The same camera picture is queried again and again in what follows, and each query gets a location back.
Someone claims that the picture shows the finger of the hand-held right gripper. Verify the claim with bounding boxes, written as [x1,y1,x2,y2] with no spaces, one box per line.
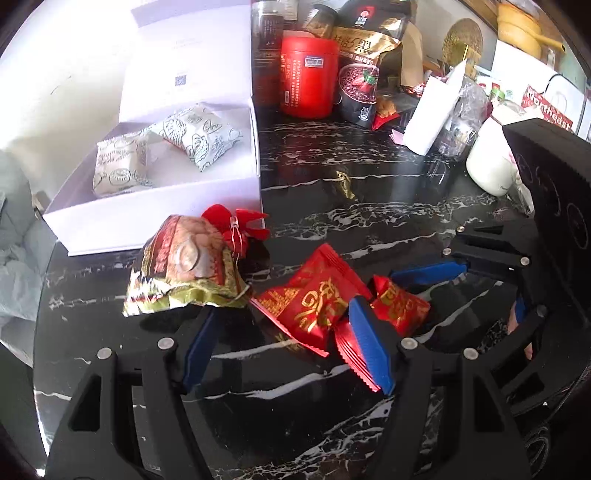
[418,300,555,407]
[392,224,539,292]

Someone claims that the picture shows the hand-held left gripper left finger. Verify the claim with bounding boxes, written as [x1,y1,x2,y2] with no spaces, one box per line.
[44,307,218,480]

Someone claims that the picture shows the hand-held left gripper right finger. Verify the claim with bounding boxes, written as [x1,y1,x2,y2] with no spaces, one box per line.
[348,298,532,480]

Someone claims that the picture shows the small red snack packet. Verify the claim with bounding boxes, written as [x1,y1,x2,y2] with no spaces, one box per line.
[335,275,431,394]

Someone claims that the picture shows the large red snack packet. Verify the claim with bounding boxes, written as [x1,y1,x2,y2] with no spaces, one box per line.
[250,243,372,357]

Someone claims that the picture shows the gold and red snack packet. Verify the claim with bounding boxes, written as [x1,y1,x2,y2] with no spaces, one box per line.
[122,215,252,317]

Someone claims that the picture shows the white cardboard box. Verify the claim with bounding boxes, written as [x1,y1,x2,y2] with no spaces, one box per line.
[42,0,265,257]

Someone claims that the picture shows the white printed snack packet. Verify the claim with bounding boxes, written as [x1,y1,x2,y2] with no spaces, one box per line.
[92,131,160,198]
[148,102,245,173]

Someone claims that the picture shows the white ceramic jar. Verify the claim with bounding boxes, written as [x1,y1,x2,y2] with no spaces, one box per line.
[465,99,527,197]

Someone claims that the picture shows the white carton with red label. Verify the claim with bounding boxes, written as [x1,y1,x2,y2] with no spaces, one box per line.
[489,39,583,139]

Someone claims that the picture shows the red plastic clip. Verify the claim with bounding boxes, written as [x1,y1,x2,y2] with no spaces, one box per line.
[202,204,269,257]

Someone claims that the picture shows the clear plastic bag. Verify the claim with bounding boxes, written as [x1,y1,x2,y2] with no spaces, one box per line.
[434,78,489,160]

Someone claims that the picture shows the white paper bag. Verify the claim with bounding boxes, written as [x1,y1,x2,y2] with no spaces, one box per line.
[403,60,468,155]

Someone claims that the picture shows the pale green jacket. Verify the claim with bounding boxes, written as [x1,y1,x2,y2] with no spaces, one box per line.
[0,152,61,343]

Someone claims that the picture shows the yellow pot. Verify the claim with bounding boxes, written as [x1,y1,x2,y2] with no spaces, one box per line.
[496,4,566,58]

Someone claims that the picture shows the round woven mat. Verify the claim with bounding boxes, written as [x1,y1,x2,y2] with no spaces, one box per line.
[442,18,484,77]

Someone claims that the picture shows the brown paper bag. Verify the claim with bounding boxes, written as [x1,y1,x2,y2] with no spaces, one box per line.
[399,23,432,88]

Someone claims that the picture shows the black gold oatmeal bag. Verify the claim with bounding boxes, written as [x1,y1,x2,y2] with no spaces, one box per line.
[333,0,414,130]

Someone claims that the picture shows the red canister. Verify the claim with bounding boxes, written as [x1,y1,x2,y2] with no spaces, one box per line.
[278,36,342,117]

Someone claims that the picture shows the clear jar with dark label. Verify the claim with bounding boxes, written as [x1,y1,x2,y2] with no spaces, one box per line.
[252,0,296,107]

